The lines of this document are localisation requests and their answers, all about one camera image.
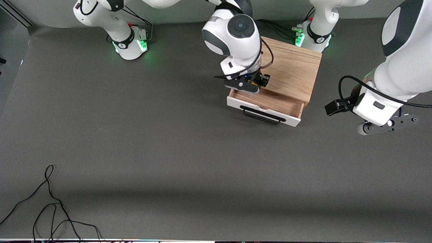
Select white drawer with black handle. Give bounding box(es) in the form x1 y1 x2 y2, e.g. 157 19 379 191
226 86 305 128

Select wooden drawer cabinet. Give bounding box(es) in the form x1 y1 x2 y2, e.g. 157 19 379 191
233 35 322 103

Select dark grey table mat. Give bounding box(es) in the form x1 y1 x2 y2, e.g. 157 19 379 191
0 13 432 242

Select left arm wrist cable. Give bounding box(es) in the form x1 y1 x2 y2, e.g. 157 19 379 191
338 75 432 109

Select arm wrist cable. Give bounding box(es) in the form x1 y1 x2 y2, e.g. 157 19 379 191
214 38 274 80
338 75 432 109

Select right arm wrist cable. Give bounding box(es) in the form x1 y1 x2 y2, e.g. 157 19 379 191
214 38 274 80

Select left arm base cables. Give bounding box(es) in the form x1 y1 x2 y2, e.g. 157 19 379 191
255 8 316 38

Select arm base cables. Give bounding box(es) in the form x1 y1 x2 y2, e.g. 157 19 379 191
255 8 316 38
122 7 154 43

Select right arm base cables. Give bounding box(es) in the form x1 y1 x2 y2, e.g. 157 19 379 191
122 7 154 43

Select short curved black cable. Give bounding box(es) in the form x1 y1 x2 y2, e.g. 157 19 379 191
33 202 102 242

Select long looped black cable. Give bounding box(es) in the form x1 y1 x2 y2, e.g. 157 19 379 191
0 165 82 242

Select dark metal frame bar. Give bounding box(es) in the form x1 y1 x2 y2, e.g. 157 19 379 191
0 6 34 28

